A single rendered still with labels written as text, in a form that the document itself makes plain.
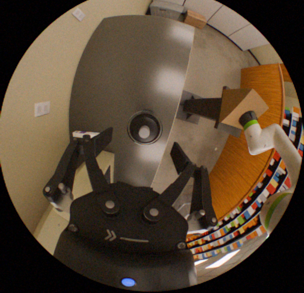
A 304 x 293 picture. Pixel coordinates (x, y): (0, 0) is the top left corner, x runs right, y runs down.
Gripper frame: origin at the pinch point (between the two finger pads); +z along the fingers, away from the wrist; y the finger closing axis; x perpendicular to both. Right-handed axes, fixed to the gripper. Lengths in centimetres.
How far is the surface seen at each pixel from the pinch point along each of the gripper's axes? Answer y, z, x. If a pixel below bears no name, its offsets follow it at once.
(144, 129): 0.0, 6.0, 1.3
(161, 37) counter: -5, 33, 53
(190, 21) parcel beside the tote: 30, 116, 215
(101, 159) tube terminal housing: -19.7, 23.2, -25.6
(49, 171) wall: -58, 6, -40
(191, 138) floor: 85, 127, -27
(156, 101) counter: 2.5, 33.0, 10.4
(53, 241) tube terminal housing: -20.1, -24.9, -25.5
